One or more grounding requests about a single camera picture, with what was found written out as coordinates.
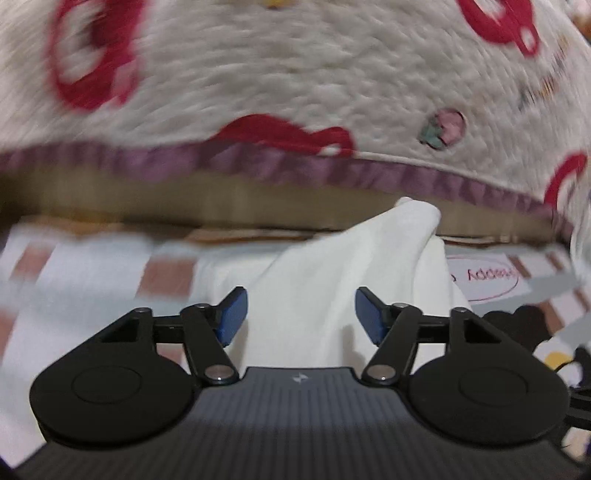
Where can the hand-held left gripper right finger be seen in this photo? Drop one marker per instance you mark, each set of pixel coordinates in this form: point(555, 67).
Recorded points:
point(369, 318)

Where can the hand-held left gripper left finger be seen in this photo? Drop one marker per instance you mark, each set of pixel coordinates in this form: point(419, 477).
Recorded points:
point(233, 318)

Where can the white printed shirt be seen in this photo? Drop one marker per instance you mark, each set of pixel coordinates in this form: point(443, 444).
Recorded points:
point(323, 267)

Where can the tan bed base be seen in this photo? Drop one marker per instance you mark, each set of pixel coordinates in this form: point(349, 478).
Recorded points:
point(231, 198)

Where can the white quilt with red bears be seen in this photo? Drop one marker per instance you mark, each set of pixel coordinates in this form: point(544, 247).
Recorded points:
point(300, 69)

